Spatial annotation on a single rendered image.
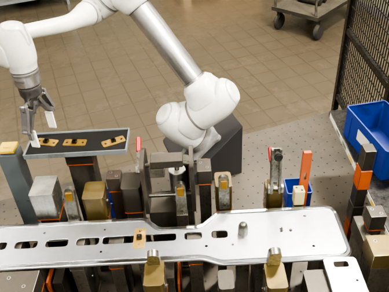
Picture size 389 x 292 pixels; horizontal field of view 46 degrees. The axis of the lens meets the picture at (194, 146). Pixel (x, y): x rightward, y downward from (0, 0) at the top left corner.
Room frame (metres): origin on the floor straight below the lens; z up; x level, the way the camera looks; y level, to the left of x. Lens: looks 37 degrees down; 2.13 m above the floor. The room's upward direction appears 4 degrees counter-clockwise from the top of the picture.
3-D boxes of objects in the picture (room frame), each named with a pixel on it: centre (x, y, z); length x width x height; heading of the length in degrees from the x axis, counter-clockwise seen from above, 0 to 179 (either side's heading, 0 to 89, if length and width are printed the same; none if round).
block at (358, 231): (0.99, -0.53, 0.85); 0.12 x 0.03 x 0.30; 179
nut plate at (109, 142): (1.34, 0.29, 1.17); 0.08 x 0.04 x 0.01; 114
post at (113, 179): (1.23, 0.29, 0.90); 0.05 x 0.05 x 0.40; 89
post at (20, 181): (1.35, 0.69, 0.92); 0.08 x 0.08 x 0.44; 89
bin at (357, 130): (1.34, -0.70, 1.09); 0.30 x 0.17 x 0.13; 9
